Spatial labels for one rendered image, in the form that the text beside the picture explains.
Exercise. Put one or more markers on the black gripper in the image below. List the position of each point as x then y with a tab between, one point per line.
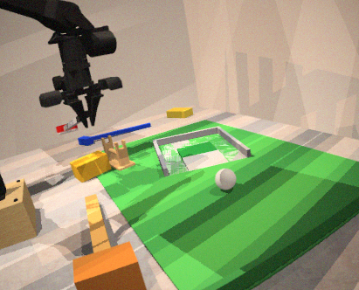
78	76

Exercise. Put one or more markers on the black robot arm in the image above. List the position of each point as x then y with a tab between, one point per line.
64	17

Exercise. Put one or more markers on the blue putter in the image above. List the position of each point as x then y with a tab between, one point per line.
87	140

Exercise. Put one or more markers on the red putter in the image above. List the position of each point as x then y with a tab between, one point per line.
72	125

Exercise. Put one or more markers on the green putting mat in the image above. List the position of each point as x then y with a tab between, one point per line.
199	233

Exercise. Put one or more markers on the white golf ball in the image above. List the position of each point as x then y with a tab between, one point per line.
225	179

